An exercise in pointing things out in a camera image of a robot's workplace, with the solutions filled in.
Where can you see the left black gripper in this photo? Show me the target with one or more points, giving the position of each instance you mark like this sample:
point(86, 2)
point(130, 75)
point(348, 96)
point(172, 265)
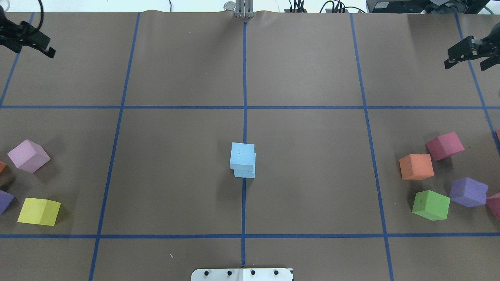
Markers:
point(24, 34)

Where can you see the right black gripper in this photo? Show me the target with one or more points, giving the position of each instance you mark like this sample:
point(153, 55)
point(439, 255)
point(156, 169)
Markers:
point(481, 48)

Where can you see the light blue block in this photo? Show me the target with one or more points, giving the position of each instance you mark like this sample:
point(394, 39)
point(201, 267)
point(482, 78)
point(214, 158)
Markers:
point(244, 173)
point(242, 156)

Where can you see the red foam block near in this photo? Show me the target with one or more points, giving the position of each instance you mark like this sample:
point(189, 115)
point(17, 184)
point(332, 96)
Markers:
point(444, 146)

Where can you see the red foam block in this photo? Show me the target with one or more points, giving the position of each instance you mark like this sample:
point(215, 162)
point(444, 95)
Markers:
point(493, 203)
point(444, 146)

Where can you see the pink foam block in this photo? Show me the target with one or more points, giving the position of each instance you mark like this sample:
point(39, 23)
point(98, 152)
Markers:
point(28, 156)

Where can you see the orange foam block right side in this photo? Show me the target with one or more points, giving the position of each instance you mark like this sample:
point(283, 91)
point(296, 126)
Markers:
point(416, 167)

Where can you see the purple foam block right side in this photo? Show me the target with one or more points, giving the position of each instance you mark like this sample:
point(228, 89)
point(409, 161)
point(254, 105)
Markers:
point(468, 192)

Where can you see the purple foam block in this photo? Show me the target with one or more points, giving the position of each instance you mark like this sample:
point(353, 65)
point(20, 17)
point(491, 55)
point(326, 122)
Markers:
point(5, 200)
point(468, 192)

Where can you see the red foam block far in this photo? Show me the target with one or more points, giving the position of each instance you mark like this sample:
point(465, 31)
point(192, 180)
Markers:
point(493, 203)

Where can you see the green foam block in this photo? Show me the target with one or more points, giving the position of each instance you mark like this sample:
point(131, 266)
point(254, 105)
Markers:
point(431, 205)

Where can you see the purple foam block left side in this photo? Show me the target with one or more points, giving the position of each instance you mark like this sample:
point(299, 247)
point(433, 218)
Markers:
point(5, 200)

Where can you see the yellow foam block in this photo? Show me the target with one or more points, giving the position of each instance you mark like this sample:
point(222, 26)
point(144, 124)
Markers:
point(39, 211)

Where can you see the aluminium frame post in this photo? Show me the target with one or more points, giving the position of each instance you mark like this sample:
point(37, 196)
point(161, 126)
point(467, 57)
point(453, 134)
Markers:
point(244, 9)

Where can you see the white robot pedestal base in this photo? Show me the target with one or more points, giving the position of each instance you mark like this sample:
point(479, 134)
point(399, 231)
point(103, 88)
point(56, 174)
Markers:
point(242, 274)

